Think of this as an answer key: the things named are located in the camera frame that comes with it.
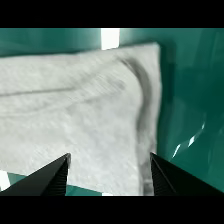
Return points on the light grey garment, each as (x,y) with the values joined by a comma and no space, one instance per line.
(83,126)

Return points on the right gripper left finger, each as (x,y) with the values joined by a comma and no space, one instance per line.
(50,180)

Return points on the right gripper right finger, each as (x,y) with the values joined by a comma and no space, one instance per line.
(170,180)

